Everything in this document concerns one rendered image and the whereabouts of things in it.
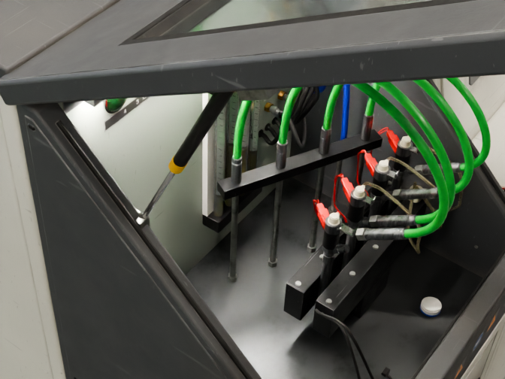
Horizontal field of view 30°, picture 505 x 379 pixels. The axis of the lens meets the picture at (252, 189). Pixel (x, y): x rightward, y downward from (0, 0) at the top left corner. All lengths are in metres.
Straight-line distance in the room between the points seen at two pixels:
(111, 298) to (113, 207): 0.20
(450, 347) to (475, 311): 0.09
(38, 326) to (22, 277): 0.13
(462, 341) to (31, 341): 0.76
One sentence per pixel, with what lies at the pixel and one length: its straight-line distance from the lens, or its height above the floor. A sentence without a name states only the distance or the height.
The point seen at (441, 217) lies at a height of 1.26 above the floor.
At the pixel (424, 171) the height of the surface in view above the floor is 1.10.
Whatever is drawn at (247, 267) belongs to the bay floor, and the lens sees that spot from 1.87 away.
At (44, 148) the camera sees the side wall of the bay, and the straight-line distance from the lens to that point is 1.29.
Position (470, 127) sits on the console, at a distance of 1.96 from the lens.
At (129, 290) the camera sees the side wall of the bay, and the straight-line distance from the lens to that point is 1.37.
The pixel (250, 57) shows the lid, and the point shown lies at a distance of 0.90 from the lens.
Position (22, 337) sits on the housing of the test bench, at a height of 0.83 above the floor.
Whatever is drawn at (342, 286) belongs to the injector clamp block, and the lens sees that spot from 1.66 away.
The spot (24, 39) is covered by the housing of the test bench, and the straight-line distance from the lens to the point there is 1.30.
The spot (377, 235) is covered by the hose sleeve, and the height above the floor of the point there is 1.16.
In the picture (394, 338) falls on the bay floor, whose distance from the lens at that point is 1.79.
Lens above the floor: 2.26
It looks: 45 degrees down
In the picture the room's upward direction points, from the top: 3 degrees clockwise
